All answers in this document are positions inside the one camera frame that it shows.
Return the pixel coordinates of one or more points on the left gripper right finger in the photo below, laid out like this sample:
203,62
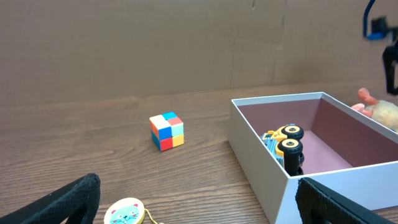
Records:
317,204

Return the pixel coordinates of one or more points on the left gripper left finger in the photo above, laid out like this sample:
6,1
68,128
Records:
76,202

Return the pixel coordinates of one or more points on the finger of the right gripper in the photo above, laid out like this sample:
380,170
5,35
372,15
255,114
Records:
389,57

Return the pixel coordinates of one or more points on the wooden cat rattle drum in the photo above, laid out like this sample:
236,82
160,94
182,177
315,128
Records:
127,211

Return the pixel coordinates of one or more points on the plush duck toy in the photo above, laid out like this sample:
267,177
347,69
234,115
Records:
381,111

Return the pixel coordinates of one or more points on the yellow grey toy truck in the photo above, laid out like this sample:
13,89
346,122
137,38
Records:
285,145

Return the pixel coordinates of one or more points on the multicolour puzzle cube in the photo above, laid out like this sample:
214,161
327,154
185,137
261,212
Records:
167,131

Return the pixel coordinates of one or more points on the white box, maroon inside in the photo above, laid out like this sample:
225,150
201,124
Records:
344,150

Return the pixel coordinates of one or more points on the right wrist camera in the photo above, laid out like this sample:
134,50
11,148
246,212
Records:
381,30

